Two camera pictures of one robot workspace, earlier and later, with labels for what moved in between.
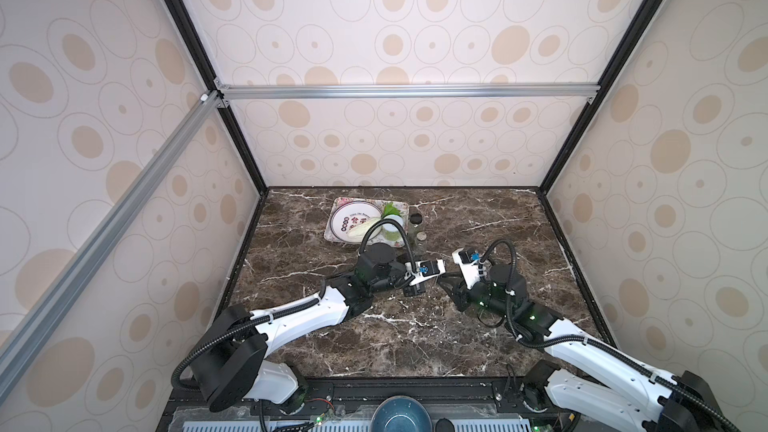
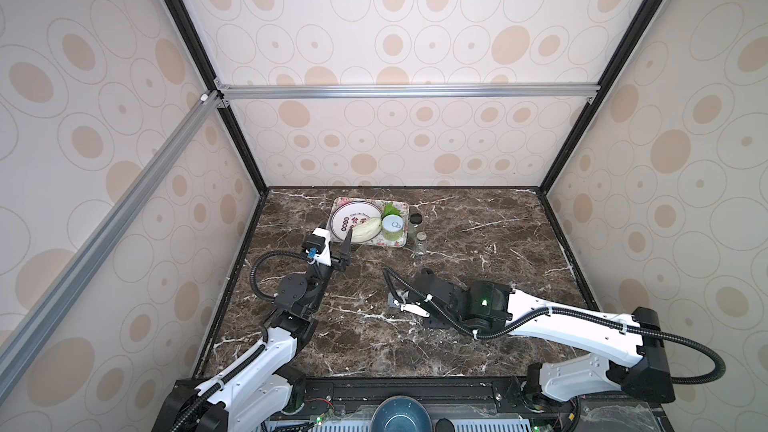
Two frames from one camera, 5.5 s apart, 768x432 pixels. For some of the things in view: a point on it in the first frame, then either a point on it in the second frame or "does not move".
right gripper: [460, 292] to [430, 324]
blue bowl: [401, 414] does not move
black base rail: [457, 404] does not move
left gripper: [412, 291] to [345, 254]
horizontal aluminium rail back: [276, 92] does not move
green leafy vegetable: [390, 209] does not move
